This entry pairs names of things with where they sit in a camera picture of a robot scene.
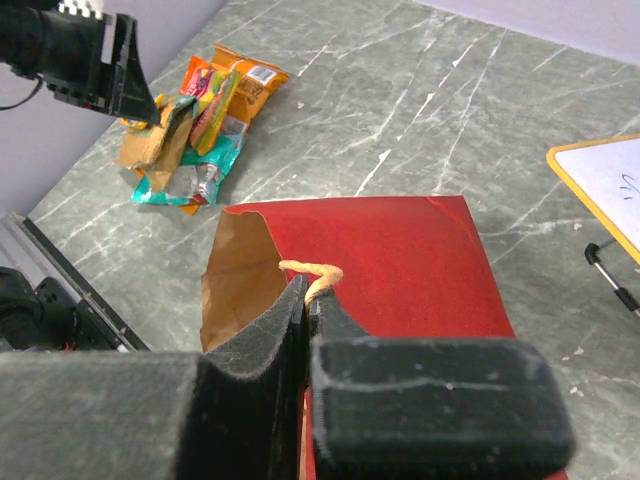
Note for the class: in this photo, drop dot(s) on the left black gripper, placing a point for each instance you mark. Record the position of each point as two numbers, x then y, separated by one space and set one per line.
72 67

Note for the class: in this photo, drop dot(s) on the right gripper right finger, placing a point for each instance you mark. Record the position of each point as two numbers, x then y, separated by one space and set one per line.
430 408

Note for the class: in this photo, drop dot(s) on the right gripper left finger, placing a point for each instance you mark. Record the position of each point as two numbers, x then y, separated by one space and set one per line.
231 413

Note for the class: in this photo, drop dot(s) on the gold brown snack packet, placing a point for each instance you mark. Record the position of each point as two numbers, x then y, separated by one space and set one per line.
156 151

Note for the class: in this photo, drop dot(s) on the red yellow snack packet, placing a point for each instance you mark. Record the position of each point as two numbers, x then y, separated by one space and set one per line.
213 88

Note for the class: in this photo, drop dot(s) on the teal snack packet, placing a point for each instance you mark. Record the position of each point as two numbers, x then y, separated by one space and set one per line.
197 179

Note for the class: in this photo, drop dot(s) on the orange kettle chips bag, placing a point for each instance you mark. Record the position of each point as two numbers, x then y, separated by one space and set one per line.
258 82

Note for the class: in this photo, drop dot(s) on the red paper bag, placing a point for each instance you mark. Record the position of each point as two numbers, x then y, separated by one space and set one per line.
410 267

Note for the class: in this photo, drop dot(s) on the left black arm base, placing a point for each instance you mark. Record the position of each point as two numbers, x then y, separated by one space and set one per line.
46 318

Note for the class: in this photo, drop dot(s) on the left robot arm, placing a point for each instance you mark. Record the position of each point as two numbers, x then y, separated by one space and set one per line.
22 38

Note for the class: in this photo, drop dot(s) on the black metal clipboard stand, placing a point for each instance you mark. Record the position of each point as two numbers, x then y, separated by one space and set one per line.
592 256

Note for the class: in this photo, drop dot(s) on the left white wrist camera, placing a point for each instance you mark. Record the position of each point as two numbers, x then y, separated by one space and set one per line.
83 8

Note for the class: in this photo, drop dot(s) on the aluminium frame rail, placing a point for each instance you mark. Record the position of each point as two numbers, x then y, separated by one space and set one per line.
26 248

